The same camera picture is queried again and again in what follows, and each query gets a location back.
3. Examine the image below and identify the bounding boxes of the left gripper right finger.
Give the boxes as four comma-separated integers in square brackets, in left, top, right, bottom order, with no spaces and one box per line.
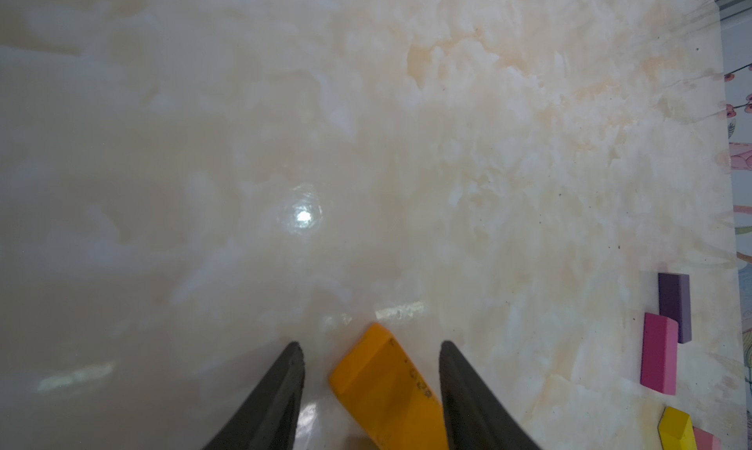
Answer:
[439,340,540,450]

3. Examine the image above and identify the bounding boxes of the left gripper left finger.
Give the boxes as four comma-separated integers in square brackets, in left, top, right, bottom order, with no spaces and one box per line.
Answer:
[204,342,305,450]

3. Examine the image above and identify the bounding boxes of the orange long block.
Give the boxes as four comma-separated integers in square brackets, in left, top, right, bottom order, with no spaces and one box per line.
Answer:
[329,323,448,449]

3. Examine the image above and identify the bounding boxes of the magenta block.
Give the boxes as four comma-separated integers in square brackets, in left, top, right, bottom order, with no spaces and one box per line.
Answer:
[640,313,679,395]

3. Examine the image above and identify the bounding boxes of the long yellow block right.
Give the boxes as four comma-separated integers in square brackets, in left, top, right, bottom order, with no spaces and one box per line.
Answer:
[658,406,697,450]

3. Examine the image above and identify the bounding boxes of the pink block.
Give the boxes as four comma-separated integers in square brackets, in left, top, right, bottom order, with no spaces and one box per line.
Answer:
[693,427,722,450]

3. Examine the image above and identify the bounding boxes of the purple block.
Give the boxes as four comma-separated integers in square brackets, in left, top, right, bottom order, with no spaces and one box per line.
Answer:
[658,273,692,343]

